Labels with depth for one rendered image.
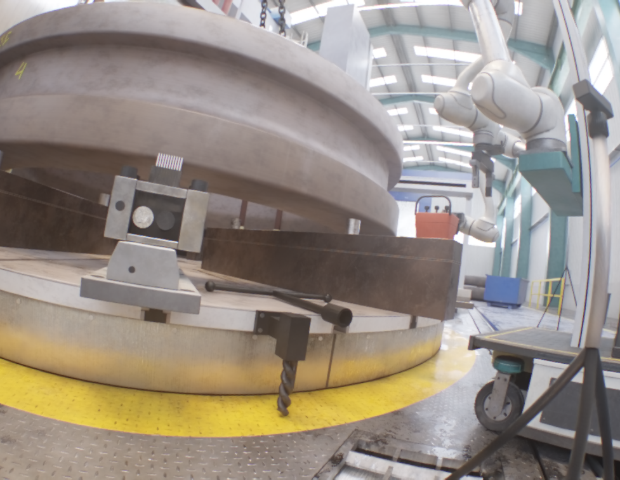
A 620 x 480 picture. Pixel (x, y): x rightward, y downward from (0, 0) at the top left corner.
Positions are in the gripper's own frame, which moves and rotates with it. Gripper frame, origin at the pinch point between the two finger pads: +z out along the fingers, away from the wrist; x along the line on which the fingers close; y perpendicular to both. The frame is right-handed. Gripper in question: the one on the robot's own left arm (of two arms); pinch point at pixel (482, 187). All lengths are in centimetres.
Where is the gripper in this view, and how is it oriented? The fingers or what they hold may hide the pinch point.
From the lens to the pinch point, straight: 143.3
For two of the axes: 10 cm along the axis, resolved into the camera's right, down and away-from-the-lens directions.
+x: -7.8, -1.6, -6.1
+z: -1.4, 9.9, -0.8
